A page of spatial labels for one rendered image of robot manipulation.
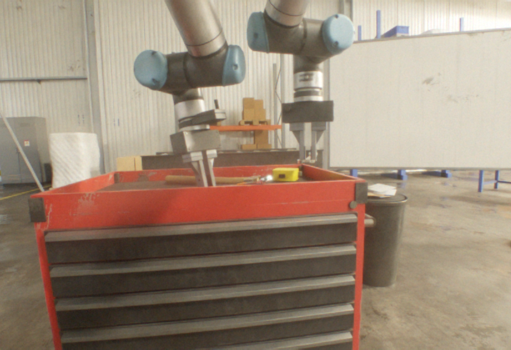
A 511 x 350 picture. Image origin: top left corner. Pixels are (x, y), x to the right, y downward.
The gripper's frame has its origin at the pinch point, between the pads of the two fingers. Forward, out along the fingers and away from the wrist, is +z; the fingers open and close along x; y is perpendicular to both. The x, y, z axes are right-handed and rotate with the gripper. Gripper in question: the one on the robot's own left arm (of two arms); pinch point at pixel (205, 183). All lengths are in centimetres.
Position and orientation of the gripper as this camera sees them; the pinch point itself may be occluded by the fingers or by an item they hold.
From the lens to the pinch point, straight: 71.1
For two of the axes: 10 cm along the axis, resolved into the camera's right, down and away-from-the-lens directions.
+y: -8.3, 1.3, 5.4
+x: -5.2, 1.6, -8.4
